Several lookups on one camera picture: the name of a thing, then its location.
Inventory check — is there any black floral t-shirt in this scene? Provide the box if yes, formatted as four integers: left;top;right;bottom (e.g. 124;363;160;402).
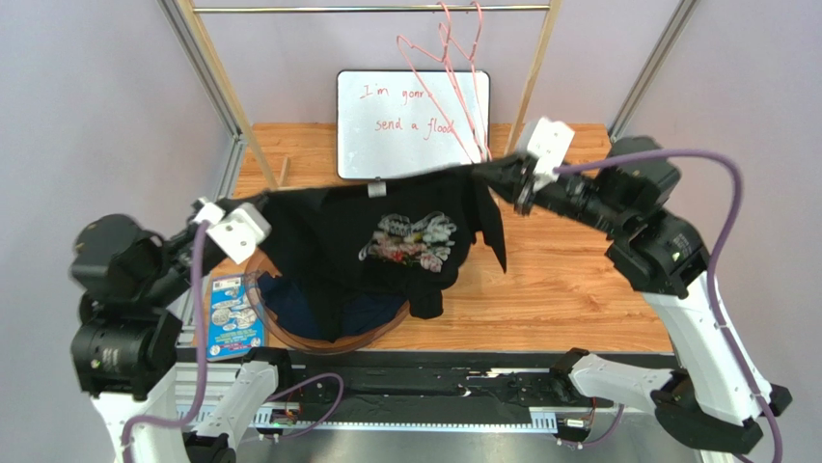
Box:
260;165;507;319

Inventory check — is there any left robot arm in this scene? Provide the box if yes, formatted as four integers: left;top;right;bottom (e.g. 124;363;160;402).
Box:
69;194;293;462

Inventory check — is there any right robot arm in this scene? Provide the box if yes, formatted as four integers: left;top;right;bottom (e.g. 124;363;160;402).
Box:
477;136;792;461

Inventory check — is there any whiteboard with red writing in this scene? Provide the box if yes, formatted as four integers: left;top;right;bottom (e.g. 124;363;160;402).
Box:
336;70;467;180

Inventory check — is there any metal hanging rod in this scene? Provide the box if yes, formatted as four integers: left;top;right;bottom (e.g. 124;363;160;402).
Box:
192;4;552;14

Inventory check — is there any navy blue garment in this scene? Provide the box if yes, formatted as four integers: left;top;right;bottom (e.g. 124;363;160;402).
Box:
258;274;407;342

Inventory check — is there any transparent brown plastic basin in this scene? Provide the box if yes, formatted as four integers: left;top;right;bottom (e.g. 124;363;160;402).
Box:
243;250;409;356

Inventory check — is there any blue illustrated booklet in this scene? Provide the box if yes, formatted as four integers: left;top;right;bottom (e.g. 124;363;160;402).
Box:
206;274;266;362

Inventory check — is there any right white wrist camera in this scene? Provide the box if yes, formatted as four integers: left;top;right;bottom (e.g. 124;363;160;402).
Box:
513;117;575;192

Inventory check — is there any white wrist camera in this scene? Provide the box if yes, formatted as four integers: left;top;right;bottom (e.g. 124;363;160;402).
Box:
191;198;272;264
513;117;575;192

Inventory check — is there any right aluminium frame post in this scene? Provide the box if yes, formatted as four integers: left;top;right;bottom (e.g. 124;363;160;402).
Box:
608;0;700;142

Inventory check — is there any aluminium frame post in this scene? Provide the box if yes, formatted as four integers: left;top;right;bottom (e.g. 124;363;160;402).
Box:
608;0;700;142
157;0;241;141

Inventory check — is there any rear pink wire hanger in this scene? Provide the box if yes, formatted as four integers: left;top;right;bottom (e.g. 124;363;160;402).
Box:
438;1;491;162

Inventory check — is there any pink wire hanger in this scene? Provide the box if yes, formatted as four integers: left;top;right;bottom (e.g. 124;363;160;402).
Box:
438;1;491;162
396;12;490;164

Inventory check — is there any front pink wire hanger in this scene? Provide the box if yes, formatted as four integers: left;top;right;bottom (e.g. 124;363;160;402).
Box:
396;12;490;164

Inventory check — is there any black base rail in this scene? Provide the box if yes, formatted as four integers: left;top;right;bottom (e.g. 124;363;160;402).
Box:
231;349;670;426

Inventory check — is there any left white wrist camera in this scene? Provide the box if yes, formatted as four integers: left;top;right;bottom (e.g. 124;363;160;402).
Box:
191;198;272;264

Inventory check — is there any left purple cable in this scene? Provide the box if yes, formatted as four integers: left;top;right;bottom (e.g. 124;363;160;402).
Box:
121;218;345;463

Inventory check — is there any left aluminium frame post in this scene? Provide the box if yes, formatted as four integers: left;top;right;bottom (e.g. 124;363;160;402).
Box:
157;0;241;141

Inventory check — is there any wooden clothes rack frame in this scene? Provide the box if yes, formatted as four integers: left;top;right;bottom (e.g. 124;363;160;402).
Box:
179;1;562;189

